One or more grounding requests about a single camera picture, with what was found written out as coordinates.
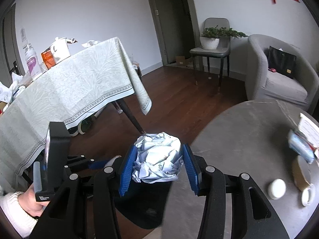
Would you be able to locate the small white cap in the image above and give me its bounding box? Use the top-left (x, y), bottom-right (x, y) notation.
top-left (268, 179), bottom-right (287, 200)

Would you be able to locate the blue tissue pack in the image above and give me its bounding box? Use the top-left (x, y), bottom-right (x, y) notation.
top-left (288, 130), bottom-right (315, 164)

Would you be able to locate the white round lid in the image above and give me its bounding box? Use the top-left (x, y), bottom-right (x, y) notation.
top-left (301, 183), bottom-right (316, 207)

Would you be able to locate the dark green trash bin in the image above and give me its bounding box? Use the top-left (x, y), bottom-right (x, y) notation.
top-left (114, 181), bottom-right (172, 229)

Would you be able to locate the person left hand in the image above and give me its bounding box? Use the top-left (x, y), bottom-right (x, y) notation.
top-left (18, 184), bottom-right (50, 217)

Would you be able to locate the white green shoe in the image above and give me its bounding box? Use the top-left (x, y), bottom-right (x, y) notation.
top-left (68, 117), bottom-right (93, 136)

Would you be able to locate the round grey marble table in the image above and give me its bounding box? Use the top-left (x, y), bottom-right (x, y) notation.
top-left (162, 100), bottom-right (318, 238)

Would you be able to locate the black table leg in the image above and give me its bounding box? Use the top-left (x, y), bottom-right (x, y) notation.
top-left (116, 99), bottom-right (145, 135)

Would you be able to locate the white patterned tablecloth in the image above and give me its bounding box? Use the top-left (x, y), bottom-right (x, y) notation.
top-left (1, 37), bottom-right (152, 192)

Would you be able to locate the orange package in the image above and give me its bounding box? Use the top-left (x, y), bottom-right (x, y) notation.
top-left (41, 48), bottom-right (56, 69)

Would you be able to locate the grey armchair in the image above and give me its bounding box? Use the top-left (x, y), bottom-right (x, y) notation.
top-left (245, 34), bottom-right (318, 114)

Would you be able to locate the small cardboard box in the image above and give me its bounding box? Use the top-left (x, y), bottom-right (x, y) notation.
top-left (175, 56), bottom-right (188, 66)

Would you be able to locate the grey dining chair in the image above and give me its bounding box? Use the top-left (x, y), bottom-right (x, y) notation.
top-left (190, 17), bottom-right (230, 92)

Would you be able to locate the potted green plant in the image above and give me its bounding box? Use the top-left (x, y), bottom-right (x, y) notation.
top-left (200, 26), bottom-right (247, 50)

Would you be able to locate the black handbag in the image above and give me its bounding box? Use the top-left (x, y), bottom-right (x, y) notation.
top-left (267, 46), bottom-right (297, 79)

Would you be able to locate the grey door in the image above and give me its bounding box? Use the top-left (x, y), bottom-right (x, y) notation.
top-left (148, 0), bottom-right (199, 68)

